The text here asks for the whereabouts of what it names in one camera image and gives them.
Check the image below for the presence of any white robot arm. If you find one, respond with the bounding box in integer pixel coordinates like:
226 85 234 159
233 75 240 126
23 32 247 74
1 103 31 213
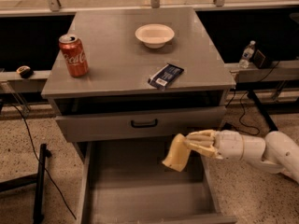
184 130 299 183

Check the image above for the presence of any black stand leg left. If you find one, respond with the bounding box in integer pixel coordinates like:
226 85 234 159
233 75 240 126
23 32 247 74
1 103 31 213
0 144 51 224

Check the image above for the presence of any small black box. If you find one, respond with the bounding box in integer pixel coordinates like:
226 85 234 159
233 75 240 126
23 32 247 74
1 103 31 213
253 49 273 69

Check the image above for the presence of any black cable on floor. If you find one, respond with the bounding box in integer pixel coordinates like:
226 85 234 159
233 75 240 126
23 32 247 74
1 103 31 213
2 100 78 220

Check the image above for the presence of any grey upper drawer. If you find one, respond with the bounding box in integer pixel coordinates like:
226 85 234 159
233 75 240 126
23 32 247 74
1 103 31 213
56 106 226 143

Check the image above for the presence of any open grey lower drawer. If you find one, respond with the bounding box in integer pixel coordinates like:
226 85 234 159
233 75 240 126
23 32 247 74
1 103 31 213
78 137 236 224

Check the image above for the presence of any clear plastic water bottle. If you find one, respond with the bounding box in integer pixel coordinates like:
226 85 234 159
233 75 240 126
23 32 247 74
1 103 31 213
239 40 255 68

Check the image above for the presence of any black table leg right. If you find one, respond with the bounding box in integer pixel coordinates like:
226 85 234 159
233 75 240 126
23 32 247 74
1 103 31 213
248 90 278 132

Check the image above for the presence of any black drawer handle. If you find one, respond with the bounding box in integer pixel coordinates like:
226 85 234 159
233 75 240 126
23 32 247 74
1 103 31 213
130 119 158 129

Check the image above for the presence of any dark blue snack packet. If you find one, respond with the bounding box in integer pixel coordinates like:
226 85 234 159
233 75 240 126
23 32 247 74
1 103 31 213
148 63 184 90

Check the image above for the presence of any white bowl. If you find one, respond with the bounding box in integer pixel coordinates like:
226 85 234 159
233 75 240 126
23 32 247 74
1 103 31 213
135 24 175 49

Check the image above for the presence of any grey drawer cabinet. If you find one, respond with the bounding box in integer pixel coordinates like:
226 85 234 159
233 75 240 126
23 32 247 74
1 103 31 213
42 7 235 157

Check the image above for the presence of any red Coca-Cola can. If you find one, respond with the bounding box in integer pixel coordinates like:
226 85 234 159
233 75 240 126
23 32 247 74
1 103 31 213
59 34 89 77

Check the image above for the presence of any black and yellow tape measure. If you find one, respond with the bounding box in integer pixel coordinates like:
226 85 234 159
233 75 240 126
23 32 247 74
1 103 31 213
17 65 34 78

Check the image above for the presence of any yellow sponge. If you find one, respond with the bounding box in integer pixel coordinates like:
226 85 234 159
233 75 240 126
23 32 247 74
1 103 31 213
162 133 191 172

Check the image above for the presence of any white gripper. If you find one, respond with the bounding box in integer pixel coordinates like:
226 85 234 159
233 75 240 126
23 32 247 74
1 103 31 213
185 130 244 161

